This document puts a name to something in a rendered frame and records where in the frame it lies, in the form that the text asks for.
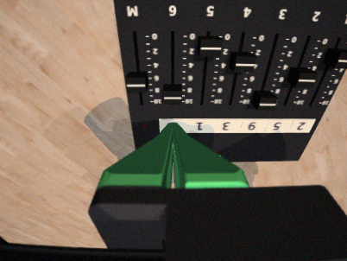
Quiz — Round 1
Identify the black lighting desk with faders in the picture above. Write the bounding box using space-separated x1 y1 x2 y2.
113 0 347 162

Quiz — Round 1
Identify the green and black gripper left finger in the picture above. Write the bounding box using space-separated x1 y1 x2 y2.
96 123 173 190

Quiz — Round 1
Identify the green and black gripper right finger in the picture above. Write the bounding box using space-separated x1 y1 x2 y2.
173 123 249 188

